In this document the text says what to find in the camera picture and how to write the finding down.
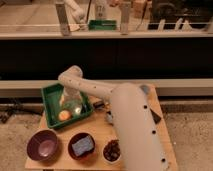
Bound small dark metal object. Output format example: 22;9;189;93
93;100;106;109

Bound white bowl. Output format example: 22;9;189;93
101;138;122;165

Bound black rectangular block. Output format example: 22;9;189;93
151;110;161;124

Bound empty purple bowl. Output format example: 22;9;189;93
26;130;59;162

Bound blue crumpled cloth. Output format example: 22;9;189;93
106;113;113;125

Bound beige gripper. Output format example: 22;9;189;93
61;87;82;111

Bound orange red apple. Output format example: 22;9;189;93
58;110;71;121

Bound brown nuts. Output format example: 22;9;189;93
103;138;122;162

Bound blue sponge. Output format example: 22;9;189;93
72;136;94;157

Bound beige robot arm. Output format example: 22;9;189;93
58;66;169;171

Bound dark red bowl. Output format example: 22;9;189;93
68;132;95;160

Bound green plastic tray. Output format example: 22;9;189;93
41;83;93;130

